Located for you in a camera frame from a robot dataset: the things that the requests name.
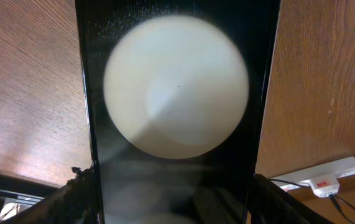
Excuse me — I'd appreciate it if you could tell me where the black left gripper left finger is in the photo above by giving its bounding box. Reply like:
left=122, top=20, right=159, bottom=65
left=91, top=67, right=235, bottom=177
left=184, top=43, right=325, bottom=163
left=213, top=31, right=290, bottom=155
left=2, top=167, right=99, bottom=224

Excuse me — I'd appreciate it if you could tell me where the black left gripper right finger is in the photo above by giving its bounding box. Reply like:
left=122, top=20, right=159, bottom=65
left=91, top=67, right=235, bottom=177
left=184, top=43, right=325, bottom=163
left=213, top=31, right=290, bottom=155
left=247, top=174, right=332, bottom=224

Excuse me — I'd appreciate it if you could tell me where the black charging cable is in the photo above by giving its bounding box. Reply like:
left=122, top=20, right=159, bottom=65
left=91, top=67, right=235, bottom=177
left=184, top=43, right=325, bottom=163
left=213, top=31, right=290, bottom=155
left=269, top=178, right=355, bottom=224

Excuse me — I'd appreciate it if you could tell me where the black Galaxy smartphone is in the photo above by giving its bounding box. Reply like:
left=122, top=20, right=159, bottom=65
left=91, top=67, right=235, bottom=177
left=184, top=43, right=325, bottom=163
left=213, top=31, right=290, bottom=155
left=75, top=1, right=280, bottom=223

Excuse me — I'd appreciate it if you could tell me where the white USB charger adapter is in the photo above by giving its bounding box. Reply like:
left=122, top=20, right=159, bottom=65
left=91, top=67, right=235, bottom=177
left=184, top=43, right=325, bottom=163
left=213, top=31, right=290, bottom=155
left=309, top=174, right=340, bottom=198

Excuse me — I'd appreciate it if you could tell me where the white power strip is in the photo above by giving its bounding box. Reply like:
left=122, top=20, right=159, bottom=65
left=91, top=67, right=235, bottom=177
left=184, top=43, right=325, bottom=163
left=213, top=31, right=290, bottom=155
left=270, top=156, right=355, bottom=191

